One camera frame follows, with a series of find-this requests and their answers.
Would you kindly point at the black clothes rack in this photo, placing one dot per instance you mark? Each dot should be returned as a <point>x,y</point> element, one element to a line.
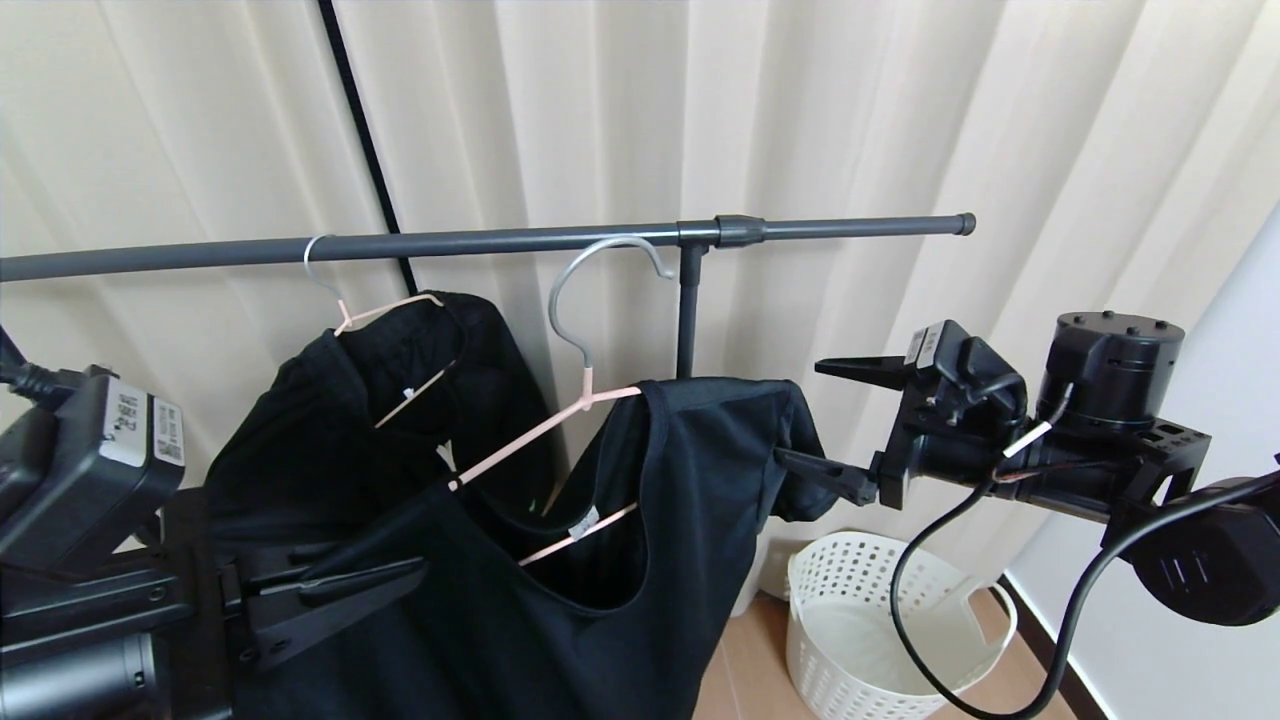
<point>500,240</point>

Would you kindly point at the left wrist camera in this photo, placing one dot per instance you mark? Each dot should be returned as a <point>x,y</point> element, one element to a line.
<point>90,470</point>

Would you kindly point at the black shorts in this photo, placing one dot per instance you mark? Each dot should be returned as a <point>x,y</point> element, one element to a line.
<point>300,460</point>

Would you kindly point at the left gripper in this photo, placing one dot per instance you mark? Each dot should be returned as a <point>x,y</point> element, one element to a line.
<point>190,640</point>

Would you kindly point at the black garment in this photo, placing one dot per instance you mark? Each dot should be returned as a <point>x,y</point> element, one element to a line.
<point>500,640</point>

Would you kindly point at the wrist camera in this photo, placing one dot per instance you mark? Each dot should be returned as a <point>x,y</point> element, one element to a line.
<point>90,470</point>
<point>960,370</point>

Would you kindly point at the white laundry basket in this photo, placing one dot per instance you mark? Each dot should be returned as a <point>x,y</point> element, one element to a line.
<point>850,640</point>

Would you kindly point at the white curtain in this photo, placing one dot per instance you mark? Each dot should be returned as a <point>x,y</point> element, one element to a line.
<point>150,120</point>
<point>700,100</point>

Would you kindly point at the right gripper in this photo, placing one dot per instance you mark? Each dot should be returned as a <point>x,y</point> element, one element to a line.
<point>930,460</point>

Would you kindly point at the pink clothes hanger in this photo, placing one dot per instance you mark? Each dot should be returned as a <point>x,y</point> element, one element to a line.
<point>400,303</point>
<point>560,290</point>

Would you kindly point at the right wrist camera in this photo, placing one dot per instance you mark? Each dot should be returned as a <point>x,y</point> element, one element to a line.
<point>960,370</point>

